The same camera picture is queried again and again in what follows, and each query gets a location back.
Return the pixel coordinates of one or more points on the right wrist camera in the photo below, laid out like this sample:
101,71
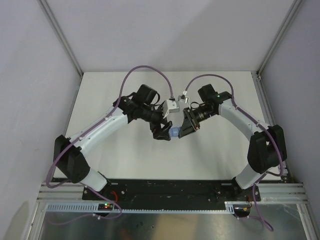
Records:
183,99

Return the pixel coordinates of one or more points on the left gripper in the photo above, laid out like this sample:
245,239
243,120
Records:
161,133

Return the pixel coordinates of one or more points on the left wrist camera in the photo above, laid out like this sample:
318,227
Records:
169,107

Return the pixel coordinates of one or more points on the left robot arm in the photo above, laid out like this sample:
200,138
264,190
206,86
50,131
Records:
71,152

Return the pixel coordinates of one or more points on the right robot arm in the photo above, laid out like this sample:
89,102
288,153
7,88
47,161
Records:
267,146

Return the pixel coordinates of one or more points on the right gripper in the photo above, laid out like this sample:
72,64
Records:
190,125

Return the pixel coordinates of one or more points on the aluminium frame post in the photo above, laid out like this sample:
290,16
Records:
52,20
280,34

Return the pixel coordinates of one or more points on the right aluminium frame post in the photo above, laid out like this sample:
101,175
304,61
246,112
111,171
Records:
280,34

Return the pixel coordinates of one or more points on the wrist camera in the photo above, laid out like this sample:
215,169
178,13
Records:
183,99
169,107

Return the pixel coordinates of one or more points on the blue pill organizer box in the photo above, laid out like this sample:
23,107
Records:
174,132

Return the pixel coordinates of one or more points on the grey cable duct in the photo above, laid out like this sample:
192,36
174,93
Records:
107,208

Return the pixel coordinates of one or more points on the left aluminium frame post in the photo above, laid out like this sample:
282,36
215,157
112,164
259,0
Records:
52,20

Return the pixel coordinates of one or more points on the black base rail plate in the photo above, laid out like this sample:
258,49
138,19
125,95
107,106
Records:
172,194

